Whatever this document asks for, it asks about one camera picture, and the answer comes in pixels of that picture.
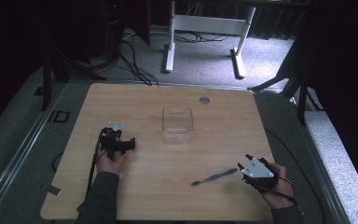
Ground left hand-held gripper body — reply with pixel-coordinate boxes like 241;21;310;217
99;120;129;161

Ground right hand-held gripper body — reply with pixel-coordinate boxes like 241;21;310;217
240;157;280;190

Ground blue toothbrush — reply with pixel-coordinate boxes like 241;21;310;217
190;167;239;188

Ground clear plastic container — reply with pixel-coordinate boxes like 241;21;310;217
161;107;195;146

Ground person's left hand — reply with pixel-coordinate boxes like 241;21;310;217
95;150;129;177

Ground person's right hand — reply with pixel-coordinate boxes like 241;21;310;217
258;162;296;210

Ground dark tape piece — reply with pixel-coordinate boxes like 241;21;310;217
46;185;62;197

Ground black metal stand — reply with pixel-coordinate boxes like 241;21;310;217
34;46;108;112
247;62;325;126

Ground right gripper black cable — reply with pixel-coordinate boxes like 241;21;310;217
255;176;300;206

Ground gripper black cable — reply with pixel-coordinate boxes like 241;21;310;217
255;176;300;206
86;133;106;195

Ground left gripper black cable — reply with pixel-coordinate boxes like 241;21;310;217
86;133;106;195

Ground long black cable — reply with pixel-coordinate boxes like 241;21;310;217
264;128;326;224

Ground black rectangular bracket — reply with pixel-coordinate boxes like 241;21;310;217
48;110;71;124

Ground black floor cables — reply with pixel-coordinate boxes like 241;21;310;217
117;38;160;87

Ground cable bundle under desk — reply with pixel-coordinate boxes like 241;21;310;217
174;29;231;44

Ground white desk frame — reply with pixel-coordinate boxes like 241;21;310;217
161;0;257;79

